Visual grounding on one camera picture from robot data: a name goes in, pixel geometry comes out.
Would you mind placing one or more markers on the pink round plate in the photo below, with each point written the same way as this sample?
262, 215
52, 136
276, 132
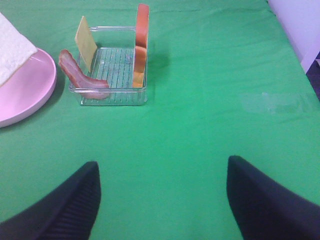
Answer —
28, 89

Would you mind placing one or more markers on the bacon strip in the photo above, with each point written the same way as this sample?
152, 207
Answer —
76, 76

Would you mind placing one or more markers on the green tablecloth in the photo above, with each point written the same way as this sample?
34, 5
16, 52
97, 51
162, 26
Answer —
222, 80

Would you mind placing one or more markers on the toast bread slice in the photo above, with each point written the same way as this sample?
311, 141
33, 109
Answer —
15, 49
141, 45

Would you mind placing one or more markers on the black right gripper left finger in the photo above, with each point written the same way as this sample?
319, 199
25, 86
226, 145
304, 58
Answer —
66, 213

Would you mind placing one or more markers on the right clear plastic container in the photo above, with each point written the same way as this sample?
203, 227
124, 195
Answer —
113, 62

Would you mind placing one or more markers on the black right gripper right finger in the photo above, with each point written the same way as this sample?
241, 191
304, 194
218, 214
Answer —
265, 210

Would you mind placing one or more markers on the yellow cheese slice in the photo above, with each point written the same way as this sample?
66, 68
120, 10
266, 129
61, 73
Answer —
85, 43

